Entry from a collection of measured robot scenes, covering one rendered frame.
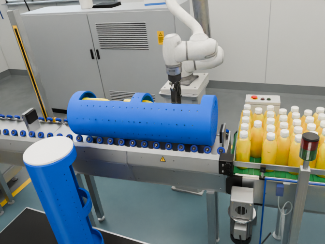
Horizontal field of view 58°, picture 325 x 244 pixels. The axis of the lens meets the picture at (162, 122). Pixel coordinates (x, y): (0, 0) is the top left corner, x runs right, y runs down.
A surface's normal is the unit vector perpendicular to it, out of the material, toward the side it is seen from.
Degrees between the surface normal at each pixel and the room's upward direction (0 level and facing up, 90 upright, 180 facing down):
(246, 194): 0
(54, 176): 90
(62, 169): 90
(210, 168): 71
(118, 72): 90
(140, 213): 0
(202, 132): 88
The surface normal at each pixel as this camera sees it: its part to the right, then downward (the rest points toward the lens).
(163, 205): -0.11, -0.87
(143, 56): -0.39, 0.49
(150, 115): -0.30, -0.07
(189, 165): -0.31, 0.18
